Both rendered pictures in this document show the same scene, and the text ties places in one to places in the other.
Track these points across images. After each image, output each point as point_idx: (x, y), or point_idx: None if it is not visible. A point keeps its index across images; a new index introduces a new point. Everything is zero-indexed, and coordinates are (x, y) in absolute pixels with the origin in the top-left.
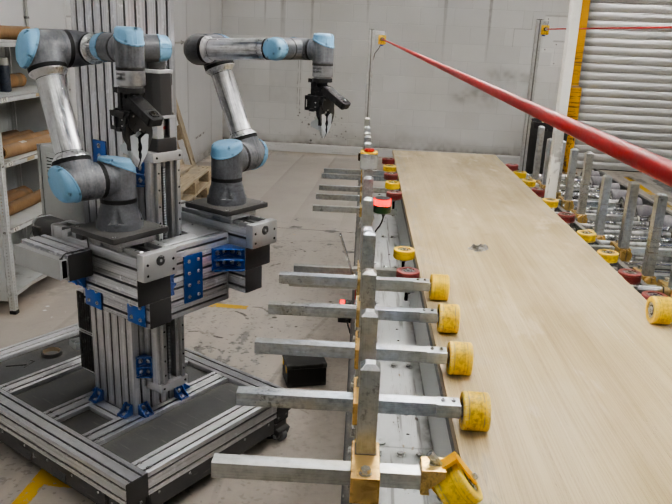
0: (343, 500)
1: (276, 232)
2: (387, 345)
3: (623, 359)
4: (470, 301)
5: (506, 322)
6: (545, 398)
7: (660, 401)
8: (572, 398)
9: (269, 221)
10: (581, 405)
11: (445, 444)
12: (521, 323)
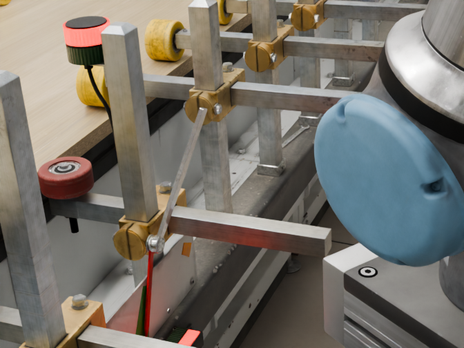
0: (360, 79)
1: (324, 300)
2: (289, 1)
3: (18, 29)
4: (57, 99)
5: (65, 68)
6: (163, 6)
7: (66, 3)
8: (139, 6)
9: (355, 244)
10: (141, 3)
11: (248, 70)
12: (48, 65)
